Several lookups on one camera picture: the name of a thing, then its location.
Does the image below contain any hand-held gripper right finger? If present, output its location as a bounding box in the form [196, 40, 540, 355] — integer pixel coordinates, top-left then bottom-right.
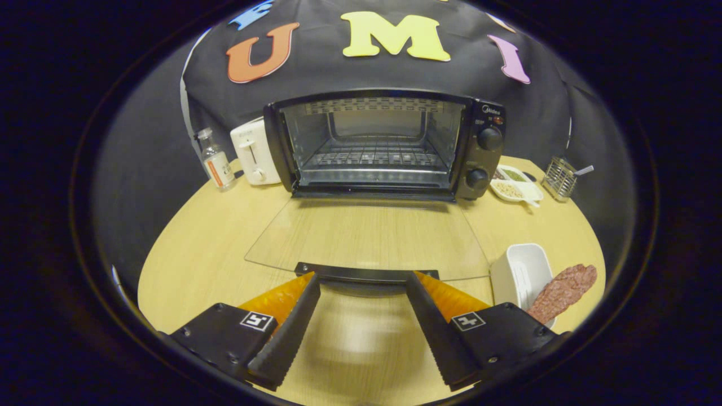
[406, 271, 559, 391]

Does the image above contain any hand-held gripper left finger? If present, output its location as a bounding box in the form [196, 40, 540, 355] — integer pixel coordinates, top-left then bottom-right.
[169, 272, 321, 391]

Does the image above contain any white divided spice dish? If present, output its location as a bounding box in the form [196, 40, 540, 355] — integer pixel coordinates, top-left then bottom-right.
[490, 165, 544, 208]

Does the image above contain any reddish brown meat piece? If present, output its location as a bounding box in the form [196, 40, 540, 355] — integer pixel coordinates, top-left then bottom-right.
[526, 263, 597, 325]

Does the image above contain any black toaster oven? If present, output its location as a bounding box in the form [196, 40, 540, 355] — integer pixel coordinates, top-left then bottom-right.
[244, 89, 507, 283]

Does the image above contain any white bread toaster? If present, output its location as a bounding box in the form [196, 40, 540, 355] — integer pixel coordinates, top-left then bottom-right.
[230, 117, 283, 186]

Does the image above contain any metal wire holder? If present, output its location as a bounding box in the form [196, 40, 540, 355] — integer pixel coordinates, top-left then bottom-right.
[541, 156, 577, 202]

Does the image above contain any small white rectangular tray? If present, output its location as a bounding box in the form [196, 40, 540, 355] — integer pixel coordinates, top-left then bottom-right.
[490, 243, 556, 329]

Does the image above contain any clear glass bottle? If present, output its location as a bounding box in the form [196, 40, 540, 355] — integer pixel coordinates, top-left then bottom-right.
[195, 127, 236, 191]

